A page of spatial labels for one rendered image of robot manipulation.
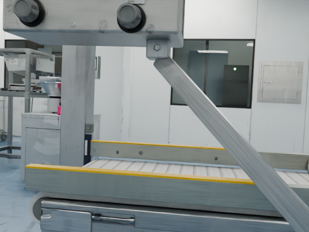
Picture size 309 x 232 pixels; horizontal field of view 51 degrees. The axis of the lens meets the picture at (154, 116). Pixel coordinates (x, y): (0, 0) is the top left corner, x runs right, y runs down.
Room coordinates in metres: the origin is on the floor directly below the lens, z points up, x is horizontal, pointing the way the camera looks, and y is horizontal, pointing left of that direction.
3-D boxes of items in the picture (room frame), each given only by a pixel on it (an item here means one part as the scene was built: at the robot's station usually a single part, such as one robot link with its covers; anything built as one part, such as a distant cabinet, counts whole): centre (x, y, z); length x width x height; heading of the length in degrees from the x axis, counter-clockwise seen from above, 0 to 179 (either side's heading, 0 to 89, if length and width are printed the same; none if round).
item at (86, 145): (0.72, 0.15, 0.78); 0.02 x 0.01 x 0.20; 83
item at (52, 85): (3.46, 0.99, 0.95); 0.49 x 0.36 x 0.37; 78
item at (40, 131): (3.40, 0.96, 0.38); 0.63 x 0.57 x 0.76; 78
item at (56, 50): (6.30, 2.35, 1.43); 1.32 x 0.01 x 1.11; 78
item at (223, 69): (5.61, -0.95, 1.43); 1.38 x 0.01 x 1.16; 78
